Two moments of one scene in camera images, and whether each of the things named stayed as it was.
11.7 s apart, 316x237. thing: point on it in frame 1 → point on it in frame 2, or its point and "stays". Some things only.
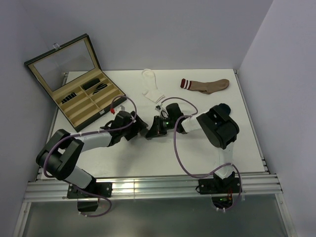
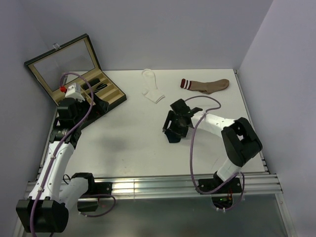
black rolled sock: [90, 83] stays
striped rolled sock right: [100, 87] stays
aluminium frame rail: [250, 184] stays
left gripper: [137, 126] → [99, 108]
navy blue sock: [224, 108] → [172, 136]
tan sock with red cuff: [209, 87] stays
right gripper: [156, 129] → [172, 116]
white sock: [150, 90] stays
